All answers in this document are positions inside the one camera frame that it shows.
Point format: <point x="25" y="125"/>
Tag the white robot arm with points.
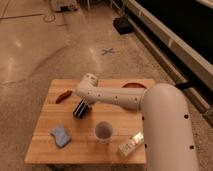
<point x="168" y="134"/>

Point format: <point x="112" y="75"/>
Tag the clear plastic cup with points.
<point x="103" y="132"/>

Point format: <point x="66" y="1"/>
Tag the white device on floor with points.
<point x="64" y="5"/>

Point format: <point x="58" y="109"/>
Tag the wooden table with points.
<point x="84" y="147"/>

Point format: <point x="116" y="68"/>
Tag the red brown chili pepper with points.
<point x="63" y="96"/>

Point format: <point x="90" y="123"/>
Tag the black object on floor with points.
<point x="122" y="25"/>

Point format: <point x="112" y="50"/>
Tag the orange bowl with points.
<point x="133" y="85"/>

